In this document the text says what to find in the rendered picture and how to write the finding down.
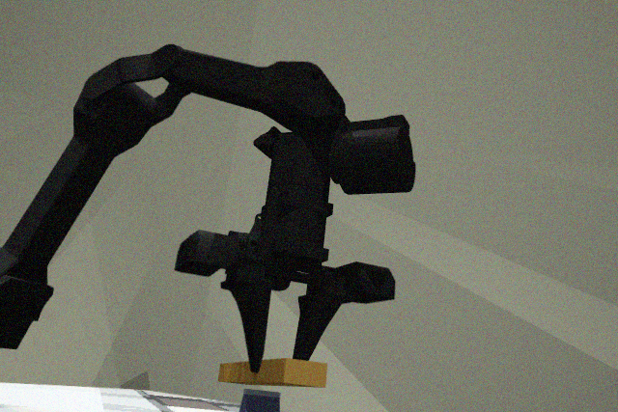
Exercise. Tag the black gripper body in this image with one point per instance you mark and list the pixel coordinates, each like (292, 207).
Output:
(292, 238)

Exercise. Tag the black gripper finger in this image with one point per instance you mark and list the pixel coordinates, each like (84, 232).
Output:
(316, 311)
(253, 298)

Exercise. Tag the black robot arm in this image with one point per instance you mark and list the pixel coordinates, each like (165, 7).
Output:
(113, 114)

